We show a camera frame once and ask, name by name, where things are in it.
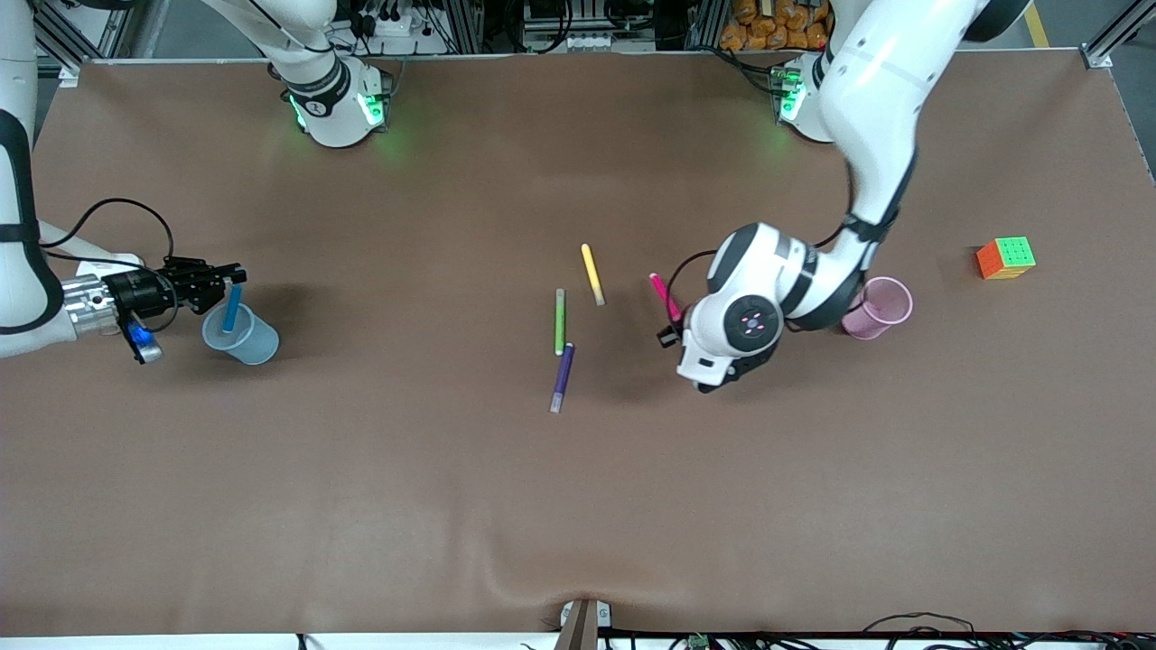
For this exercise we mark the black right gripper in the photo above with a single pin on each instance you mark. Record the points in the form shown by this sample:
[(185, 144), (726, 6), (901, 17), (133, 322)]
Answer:
[(147, 290)]

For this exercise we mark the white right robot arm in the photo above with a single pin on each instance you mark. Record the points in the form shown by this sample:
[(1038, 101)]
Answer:
[(334, 117)]

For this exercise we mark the white power strip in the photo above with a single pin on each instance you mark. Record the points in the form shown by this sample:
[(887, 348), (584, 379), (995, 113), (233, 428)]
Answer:
[(397, 29)]

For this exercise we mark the pink marker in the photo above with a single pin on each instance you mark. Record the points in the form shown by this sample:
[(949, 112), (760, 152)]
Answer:
[(664, 293)]

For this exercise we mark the aluminium frame profile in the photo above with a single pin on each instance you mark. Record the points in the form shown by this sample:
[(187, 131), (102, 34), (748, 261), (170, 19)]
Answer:
[(1097, 56)]

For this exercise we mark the pink mesh cup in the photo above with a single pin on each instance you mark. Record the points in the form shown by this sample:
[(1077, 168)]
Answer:
[(890, 307)]

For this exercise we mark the blue mesh cup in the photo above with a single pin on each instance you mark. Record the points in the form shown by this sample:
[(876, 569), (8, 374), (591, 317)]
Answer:
[(262, 348)]

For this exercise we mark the colourful puzzle cube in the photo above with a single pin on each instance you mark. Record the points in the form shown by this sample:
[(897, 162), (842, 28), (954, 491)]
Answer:
[(1002, 260)]

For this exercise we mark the green marker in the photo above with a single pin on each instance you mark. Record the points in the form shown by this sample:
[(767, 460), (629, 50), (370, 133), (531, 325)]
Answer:
[(560, 323)]

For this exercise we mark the brown table mat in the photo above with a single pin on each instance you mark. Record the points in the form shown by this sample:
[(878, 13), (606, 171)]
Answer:
[(578, 506)]

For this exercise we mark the blue marker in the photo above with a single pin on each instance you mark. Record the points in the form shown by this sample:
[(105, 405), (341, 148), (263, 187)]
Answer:
[(233, 309)]

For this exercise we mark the white terminal block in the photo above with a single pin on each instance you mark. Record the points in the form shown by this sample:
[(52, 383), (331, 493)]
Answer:
[(587, 41)]

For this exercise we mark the grey camera mount clamp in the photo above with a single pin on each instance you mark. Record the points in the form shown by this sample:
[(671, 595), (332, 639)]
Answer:
[(582, 623)]

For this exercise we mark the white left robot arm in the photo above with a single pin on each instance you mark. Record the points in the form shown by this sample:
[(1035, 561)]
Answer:
[(867, 108)]

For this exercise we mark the purple marker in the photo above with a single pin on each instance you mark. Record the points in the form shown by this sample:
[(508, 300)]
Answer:
[(564, 375)]

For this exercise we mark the white desk lamp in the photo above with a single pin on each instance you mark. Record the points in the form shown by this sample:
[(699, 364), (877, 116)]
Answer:
[(113, 262)]

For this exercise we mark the yellow marker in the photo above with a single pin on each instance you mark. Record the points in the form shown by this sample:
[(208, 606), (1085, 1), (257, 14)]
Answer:
[(591, 271)]

